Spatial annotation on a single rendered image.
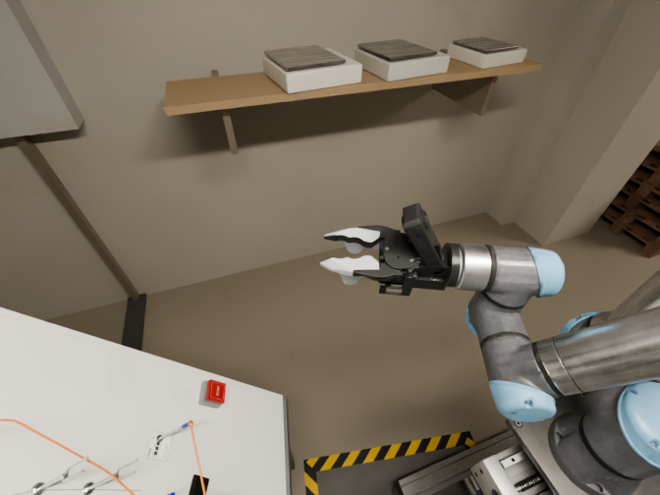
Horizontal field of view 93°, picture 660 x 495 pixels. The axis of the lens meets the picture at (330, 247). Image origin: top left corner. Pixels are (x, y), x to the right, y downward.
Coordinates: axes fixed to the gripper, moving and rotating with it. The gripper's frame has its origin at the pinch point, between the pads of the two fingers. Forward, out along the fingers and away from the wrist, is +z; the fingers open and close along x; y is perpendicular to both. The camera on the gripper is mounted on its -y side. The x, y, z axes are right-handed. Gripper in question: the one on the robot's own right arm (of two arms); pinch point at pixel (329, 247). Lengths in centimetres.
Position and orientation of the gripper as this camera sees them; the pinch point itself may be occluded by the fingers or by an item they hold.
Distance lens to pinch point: 50.5
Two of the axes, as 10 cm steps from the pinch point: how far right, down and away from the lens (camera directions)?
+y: 0.2, 6.1, 7.9
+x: 1.2, -7.9, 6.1
